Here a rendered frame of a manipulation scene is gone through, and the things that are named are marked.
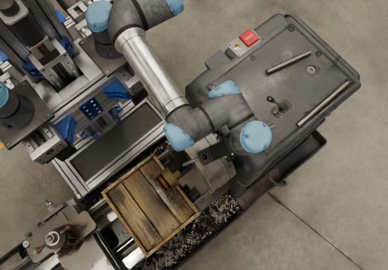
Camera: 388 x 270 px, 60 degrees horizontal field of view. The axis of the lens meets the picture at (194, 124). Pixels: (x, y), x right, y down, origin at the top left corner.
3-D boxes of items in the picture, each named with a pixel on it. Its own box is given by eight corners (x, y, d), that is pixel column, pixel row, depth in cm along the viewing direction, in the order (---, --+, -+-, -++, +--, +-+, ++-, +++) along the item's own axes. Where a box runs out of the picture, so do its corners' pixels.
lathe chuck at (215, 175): (179, 126, 159) (187, 114, 128) (220, 179, 158) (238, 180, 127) (163, 137, 157) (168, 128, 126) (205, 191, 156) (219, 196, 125)
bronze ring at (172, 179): (171, 160, 137) (152, 174, 135) (185, 177, 135) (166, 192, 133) (172, 164, 146) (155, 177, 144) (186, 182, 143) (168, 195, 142)
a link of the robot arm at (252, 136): (262, 111, 81) (280, 141, 81) (248, 118, 92) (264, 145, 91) (235, 127, 80) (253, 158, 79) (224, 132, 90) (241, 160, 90)
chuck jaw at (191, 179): (198, 162, 139) (217, 186, 135) (198, 165, 143) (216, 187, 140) (177, 180, 136) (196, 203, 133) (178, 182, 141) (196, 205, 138)
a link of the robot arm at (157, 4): (107, 2, 139) (127, -9, 90) (138, -14, 142) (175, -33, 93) (121, 29, 144) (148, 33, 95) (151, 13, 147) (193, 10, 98)
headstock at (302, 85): (269, 50, 183) (287, 2, 146) (333, 115, 170) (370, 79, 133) (182, 115, 171) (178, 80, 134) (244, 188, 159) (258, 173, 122)
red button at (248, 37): (249, 30, 142) (249, 27, 140) (258, 40, 141) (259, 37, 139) (238, 38, 141) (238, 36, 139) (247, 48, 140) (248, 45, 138)
